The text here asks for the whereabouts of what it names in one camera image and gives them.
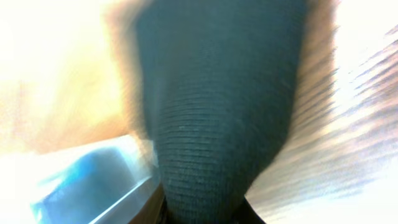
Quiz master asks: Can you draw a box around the large black garment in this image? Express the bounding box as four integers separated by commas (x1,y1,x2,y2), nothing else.
135,0,307,223

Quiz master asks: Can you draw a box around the blue sequin fabric bundle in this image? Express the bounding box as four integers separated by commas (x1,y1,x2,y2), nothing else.
30,147,138,223

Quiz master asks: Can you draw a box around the clear plastic storage bin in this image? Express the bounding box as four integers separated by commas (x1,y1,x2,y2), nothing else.
1,136,159,223

